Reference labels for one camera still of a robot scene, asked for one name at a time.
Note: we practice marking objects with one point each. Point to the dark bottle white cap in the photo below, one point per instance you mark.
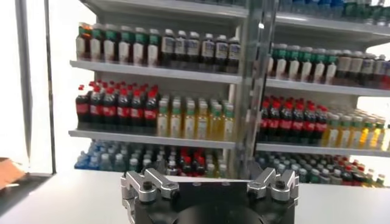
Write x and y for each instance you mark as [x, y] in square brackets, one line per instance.
[145, 162]
[133, 164]
[171, 169]
[159, 162]

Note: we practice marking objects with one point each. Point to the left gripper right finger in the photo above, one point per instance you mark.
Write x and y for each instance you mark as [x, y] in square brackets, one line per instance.
[280, 190]

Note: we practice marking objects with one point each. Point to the black slanted pole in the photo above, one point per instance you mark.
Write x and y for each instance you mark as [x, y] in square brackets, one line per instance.
[50, 91]

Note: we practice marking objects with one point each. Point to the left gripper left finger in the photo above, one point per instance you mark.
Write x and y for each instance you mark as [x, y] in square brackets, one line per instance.
[146, 190]

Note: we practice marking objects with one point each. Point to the green tinted water bottle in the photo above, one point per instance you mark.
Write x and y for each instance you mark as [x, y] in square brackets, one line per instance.
[381, 11]
[119, 164]
[357, 9]
[345, 8]
[106, 162]
[369, 10]

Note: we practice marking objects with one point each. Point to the dark bottle beige label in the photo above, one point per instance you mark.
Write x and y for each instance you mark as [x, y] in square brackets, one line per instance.
[344, 67]
[356, 68]

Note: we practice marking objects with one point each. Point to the grey metal shelf unit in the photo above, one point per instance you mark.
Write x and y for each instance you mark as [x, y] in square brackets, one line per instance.
[320, 88]
[152, 72]

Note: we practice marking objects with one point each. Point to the open cardboard box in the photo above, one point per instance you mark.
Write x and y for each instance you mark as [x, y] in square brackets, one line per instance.
[9, 173]

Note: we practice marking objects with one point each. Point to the dark bottle grey label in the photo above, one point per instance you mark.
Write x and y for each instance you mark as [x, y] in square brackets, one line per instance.
[207, 52]
[234, 55]
[167, 48]
[221, 54]
[180, 49]
[193, 50]

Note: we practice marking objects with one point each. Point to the red cap cola bottle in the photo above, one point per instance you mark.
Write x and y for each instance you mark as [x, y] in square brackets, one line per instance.
[150, 114]
[123, 112]
[82, 109]
[347, 176]
[186, 167]
[264, 123]
[96, 110]
[275, 124]
[286, 124]
[109, 110]
[297, 125]
[359, 176]
[137, 113]
[309, 126]
[199, 167]

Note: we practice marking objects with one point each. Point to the grey slanted beam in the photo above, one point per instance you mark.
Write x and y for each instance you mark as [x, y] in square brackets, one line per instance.
[24, 76]

